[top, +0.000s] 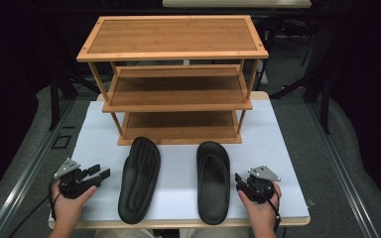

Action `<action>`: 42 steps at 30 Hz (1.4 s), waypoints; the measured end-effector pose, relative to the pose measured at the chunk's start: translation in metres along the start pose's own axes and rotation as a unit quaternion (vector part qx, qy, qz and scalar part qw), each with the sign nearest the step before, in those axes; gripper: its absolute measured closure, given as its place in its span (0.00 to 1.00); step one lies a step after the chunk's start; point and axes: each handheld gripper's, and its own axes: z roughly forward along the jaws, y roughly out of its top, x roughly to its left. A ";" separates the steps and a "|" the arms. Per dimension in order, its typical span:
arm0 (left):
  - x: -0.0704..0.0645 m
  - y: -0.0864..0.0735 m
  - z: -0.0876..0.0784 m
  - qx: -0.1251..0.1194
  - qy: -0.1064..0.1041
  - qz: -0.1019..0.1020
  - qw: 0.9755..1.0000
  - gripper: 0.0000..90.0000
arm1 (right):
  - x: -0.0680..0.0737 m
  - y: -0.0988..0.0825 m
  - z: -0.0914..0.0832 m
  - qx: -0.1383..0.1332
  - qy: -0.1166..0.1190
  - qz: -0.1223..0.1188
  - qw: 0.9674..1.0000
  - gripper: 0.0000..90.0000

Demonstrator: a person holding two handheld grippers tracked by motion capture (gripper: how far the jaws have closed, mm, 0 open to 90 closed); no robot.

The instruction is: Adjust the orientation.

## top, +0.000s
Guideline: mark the person's right hand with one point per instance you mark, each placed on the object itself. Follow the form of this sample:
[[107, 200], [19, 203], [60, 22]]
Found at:
[[261, 213]]

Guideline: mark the white table mat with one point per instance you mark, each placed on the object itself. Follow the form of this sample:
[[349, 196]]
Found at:
[[178, 172]]

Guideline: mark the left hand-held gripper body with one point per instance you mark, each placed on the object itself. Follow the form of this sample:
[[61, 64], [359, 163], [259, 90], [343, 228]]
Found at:
[[71, 185]]

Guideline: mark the metal floor rail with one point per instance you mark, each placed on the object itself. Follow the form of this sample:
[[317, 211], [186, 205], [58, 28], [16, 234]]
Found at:
[[26, 178], [347, 178]]

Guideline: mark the black slipper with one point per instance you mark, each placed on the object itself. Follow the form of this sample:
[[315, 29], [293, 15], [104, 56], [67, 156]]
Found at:
[[213, 188], [139, 185]]

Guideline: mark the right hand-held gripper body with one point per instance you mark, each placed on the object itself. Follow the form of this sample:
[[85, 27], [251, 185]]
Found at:
[[259, 190]]

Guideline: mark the black metal stand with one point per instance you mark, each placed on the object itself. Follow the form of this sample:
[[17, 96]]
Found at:
[[324, 99], [55, 99]]

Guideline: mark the three-tier wooden shoe rack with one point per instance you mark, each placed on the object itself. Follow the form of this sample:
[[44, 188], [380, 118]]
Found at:
[[172, 36]]

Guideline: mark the person's left hand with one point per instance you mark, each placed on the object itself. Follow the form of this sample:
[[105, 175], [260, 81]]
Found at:
[[67, 208]]

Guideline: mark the beige background table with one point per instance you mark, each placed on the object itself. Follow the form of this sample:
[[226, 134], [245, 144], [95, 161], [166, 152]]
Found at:
[[236, 3]]

